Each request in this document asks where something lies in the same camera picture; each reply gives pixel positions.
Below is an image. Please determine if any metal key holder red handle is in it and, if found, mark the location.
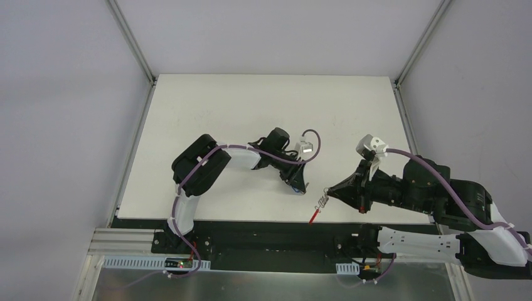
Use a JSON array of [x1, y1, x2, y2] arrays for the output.
[[308, 187, 329, 224]]

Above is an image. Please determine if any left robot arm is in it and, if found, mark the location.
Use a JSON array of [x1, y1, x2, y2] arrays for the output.
[[167, 127, 317, 254]]

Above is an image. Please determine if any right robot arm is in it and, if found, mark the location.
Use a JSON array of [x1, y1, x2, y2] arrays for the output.
[[326, 156, 531, 280]]

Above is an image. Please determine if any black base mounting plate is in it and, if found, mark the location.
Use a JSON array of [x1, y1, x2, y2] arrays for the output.
[[111, 218, 389, 273]]

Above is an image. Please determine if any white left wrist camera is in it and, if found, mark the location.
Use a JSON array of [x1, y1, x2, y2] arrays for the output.
[[294, 137, 314, 157]]

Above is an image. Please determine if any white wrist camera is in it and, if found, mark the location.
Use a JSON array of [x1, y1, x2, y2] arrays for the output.
[[356, 134, 389, 180], [294, 137, 314, 157]]

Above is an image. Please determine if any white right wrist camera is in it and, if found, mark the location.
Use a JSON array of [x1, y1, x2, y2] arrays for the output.
[[356, 134, 389, 180]]

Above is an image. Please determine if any right white cable duct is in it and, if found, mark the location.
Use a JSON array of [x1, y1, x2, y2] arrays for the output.
[[335, 262, 360, 276]]

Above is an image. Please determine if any white cable duct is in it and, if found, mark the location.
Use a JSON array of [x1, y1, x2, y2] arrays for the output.
[[335, 262, 360, 276], [102, 255, 211, 272]]

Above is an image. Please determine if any left white cable duct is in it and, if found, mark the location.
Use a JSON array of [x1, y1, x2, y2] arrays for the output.
[[102, 255, 211, 272]]

